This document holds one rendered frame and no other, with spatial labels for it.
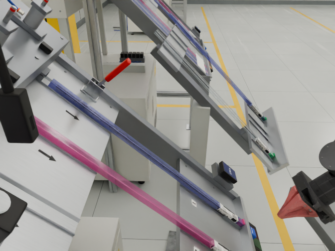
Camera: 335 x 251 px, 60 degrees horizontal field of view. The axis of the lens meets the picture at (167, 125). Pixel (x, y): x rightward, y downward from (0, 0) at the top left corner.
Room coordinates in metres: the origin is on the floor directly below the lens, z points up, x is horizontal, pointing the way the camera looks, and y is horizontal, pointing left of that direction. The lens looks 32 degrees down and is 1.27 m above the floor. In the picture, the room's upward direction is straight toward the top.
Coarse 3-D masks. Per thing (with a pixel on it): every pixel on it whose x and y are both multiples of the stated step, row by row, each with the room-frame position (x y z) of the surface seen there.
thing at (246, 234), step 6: (240, 198) 0.52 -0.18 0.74; (234, 204) 0.51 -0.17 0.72; (240, 204) 0.50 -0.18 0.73; (240, 210) 0.48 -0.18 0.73; (240, 216) 0.47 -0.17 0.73; (246, 216) 0.47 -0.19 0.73; (246, 222) 0.44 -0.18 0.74; (246, 228) 0.43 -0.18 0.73; (240, 234) 0.42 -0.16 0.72; (246, 234) 0.41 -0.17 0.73; (246, 240) 0.40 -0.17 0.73; (252, 240) 0.40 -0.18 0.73; (246, 246) 0.39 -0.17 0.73; (252, 246) 0.38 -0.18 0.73
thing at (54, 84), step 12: (60, 84) 0.46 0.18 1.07; (72, 96) 0.45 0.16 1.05; (84, 108) 0.45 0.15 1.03; (96, 120) 0.45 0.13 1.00; (108, 120) 0.46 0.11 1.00; (120, 132) 0.45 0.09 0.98; (132, 144) 0.45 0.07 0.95; (156, 156) 0.46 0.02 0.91; (168, 168) 0.45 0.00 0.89; (180, 180) 0.45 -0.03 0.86; (204, 192) 0.45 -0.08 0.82; (216, 204) 0.44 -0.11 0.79
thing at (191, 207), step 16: (192, 176) 0.50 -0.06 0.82; (176, 192) 0.43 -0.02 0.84; (192, 192) 0.45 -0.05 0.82; (208, 192) 0.49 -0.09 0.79; (176, 208) 0.39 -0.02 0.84; (192, 208) 0.40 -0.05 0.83; (208, 208) 0.43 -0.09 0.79; (192, 224) 0.36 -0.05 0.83; (208, 224) 0.39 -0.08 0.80; (224, 224) 0.42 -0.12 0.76; (176, 240) 0.32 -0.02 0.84; (192, 240) 0.33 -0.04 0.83; (224, 240) 0.38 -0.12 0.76; (240, 240) 0.41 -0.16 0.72
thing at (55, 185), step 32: (32, 96) 0.41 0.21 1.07; (0, 128) 0.31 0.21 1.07; (64, 128) 0.38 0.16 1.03; (96, 128) 0.43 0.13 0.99; (0, 160) 0.27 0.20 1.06; (32, 160) 0.29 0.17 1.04; (64, 160) 0.32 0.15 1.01; (32, 192) 0.25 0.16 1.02; (64, 192) 0.27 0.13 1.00; (32, 224) 0.21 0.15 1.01; (64, 224) 0.23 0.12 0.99
